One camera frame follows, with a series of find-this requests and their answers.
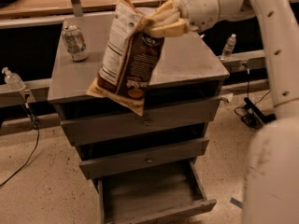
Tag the top grey drawer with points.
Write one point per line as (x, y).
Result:
(107, 127)

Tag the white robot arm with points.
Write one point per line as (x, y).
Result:
(271, 183)

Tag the green white soda can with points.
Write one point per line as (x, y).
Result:
(74, 42)

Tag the grey drawer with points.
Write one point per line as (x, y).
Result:
(144, 158)
(155, 195)
(107, 127)

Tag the clear pump sanitizer bottle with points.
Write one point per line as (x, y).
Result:
(13, 80)

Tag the black stand base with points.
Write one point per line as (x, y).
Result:
(264, 118)

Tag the clear water bottle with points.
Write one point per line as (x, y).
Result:
(228, 48)

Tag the bottom grey drawer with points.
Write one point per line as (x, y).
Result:
(155, 195)

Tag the blue tape cross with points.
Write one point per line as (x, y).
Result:
(237, 203)

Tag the brown chip bag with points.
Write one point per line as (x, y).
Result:
(129, 59)

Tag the grey drawer cabinet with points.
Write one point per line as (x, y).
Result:
(187, 70)

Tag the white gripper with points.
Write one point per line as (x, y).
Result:
(202, 7)

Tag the grey metal rail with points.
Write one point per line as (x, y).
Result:
(236, 66)

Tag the middle grey drawer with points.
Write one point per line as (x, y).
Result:
(144, 158)

